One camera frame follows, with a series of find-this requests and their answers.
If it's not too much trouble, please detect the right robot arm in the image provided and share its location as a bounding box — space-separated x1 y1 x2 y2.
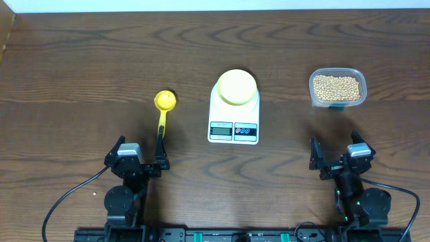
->
309 130 392 241

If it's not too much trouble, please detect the soybeans pile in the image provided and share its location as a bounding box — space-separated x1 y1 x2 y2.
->
313 75 361 102

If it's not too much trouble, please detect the clear plastic container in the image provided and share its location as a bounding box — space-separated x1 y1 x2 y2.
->
309 68 368 109

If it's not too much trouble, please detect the white digital kitchen scale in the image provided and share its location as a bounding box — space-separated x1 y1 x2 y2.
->
207 83 260 145

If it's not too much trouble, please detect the yellow measuring scoop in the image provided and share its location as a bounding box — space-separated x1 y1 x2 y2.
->
154 90 177 136

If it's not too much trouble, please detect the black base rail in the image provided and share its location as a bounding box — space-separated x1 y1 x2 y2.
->
73 226 411 242

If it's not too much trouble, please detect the yellow bowl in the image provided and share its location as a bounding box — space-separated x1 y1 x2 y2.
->
216 69 257 106

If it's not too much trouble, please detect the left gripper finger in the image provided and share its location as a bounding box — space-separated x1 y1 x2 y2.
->
104 136 125 165
155 133 170 170

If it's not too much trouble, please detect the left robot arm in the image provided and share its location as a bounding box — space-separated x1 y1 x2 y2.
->
104 134 170 242

